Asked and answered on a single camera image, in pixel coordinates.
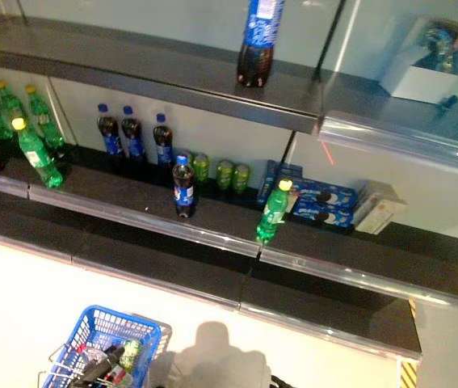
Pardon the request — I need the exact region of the large Pepsi cola bottle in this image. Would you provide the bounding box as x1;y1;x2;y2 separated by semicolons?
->
235;0;287;89

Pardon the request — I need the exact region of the dark shelf upright post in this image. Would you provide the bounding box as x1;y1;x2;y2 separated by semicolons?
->
280;0;350;162

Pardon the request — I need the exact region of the small water bottle red cap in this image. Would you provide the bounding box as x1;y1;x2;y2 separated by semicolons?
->
77;343;135;388

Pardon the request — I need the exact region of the yellow black hazard tape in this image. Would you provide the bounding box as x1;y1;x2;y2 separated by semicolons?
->
401;361;420;388

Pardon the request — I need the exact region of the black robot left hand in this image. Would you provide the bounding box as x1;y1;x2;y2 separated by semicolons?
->
71;357;112;387

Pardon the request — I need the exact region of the white display box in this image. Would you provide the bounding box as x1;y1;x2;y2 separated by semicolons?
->
379;15;458;105

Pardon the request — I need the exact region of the blue plastic shopping basket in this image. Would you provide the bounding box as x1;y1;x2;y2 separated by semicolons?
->
37;304;174;388

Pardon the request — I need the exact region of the beige carton box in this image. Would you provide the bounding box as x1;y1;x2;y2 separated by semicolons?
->
351;179;408;236

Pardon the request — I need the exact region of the blue and yellow packet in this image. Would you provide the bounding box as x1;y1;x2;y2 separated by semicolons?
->
416;19;458;74

